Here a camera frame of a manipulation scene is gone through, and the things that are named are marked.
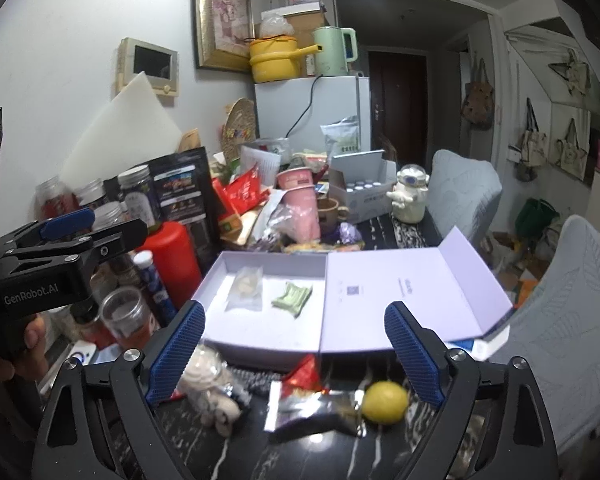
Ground white plush toy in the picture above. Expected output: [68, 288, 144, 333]
[176, 344, 251, 438]

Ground pale green snack packet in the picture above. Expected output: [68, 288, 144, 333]
[272, 282, 313, 318]

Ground silver foil snack bag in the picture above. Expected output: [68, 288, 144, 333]
[263, 382, 366, 438]

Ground clear plastic bag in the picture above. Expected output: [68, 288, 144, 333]
[226, 266, 263, 311]

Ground person's left hand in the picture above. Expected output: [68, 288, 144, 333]
[0, 314, 48, 382]

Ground blue tablet tube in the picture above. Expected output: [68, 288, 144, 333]
[133, 250, 178, 327]

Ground yellow lemon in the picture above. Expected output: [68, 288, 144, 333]
[361, 380, 410, 426]

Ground cardboard product box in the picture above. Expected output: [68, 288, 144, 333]
[445, 325, 510, 362]

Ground clear jar amber contents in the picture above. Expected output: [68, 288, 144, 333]
[100, 286, 159, 350]

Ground red canister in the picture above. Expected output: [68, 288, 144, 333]
[136, 221, 202, 309]

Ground white gift box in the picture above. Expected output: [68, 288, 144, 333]
[194, 229, 512, 370]

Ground black white checkered cloth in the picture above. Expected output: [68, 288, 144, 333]
[228, 366, 283, 399]

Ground dark jar silver lid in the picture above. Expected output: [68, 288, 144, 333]
[117, 165, 161, 233]

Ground black printed pouch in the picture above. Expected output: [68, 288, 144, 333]
[134, 148, 220, 270]

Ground red crinkled snack bag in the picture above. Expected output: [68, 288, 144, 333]
[282, 354, 324, 396]

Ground white foam board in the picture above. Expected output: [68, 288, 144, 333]
[59, 73, 182, 188]

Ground grey chair near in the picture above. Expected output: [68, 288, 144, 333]
[491, 214, 600, 452]

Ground grey chair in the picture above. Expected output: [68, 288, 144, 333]
[427, 150, 502, 247]
[491, 214, 600, 452]

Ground red paper packet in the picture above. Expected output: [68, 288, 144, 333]
[211, 165, 270, 220]

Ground white astronaut figurine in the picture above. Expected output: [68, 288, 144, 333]
[386, 164, 429, 224]

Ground grey chair far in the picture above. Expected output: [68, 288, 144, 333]
[427, 150, 502, 247]

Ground pink cup stack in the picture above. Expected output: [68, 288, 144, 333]
[276, 167, 321, 243]

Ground open box of bottles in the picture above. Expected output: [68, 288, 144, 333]
[328, 150, 396, 224]

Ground woven round tray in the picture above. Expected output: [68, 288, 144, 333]
[221, 98, 257, 162]

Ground white mini fridge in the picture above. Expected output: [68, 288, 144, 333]
[254, 76, 372, 152]

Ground hanging tote bag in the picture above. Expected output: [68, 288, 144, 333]
[460, 58, 494, 130]

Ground gold framed picture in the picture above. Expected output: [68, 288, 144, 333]
[194, 0, 254, 73]

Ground yellow pot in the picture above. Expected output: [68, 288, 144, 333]
[249, 35, 323, 84]

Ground green electric kettle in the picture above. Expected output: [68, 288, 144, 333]
[313, 26, 358, 77]

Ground wall intercom panel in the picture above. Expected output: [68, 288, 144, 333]
[114, 37, 180, 98]

